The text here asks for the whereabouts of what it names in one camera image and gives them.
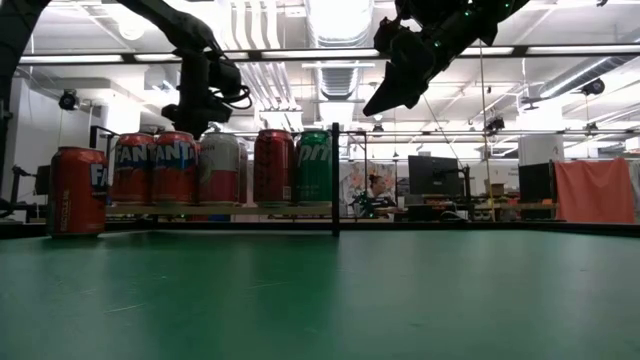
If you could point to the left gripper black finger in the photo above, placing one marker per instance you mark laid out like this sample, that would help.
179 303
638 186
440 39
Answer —
197 129

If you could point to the orange cloth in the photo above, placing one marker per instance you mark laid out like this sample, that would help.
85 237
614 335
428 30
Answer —
595 192

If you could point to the black frame rod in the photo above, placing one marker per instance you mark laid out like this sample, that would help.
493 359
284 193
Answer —
93 136

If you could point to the black monitor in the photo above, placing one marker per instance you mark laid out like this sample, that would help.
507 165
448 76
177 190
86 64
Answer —
537 182
432 175

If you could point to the ceiling air vent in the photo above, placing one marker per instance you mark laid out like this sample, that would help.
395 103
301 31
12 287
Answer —
337 82

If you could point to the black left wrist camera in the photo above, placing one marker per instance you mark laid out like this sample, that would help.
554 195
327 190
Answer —
227 75

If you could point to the wooden background desk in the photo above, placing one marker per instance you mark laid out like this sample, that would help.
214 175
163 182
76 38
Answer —
525 205

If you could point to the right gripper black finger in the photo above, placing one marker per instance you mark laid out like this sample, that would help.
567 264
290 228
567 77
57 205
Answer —
395 90

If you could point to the green Sprite can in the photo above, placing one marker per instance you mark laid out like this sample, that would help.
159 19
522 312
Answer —
315 170

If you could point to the black aluminium table frame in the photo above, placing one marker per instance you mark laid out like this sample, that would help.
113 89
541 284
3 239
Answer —
550 227

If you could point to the black background robot arm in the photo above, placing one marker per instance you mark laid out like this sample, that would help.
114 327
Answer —
364 206

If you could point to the green table mat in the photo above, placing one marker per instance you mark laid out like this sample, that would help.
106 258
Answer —
320 310

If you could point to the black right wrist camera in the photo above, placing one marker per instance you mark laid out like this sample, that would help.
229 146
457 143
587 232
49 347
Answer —
400 42

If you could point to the black ceiling camera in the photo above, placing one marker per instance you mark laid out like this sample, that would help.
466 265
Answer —
495 125
68 100
593 87

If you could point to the white pink soda can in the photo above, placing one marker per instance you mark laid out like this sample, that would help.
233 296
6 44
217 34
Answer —
220 170

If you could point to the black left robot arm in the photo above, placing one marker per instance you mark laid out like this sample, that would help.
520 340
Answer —
175 25

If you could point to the red Star Wars Coca-Cola can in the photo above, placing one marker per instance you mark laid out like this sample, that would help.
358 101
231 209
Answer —
274 170

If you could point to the overhead rig crossbar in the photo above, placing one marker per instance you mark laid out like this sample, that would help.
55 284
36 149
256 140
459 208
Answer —
520 50

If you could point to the red Fanta strawberry can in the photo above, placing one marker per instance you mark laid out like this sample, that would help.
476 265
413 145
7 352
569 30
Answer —
131 170
77 200
175 170

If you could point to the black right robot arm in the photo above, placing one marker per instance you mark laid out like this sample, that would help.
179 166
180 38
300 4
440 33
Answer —
505 15

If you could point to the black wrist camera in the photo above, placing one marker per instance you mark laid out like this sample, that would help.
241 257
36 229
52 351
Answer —
400 42
227 75

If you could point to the black shelf end post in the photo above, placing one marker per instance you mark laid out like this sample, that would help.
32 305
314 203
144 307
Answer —
335 200

